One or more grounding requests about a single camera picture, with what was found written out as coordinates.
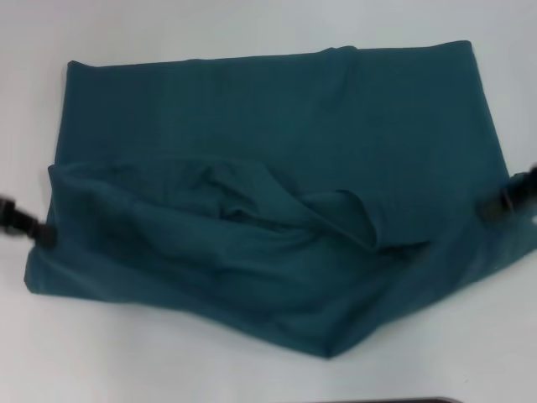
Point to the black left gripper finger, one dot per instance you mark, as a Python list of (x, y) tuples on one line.
[(29, 222)]

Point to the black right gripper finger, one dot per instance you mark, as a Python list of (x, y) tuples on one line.
[(512, 199)]

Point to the teal t-shirt with beige print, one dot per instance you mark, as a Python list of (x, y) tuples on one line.
[(251, 147)]

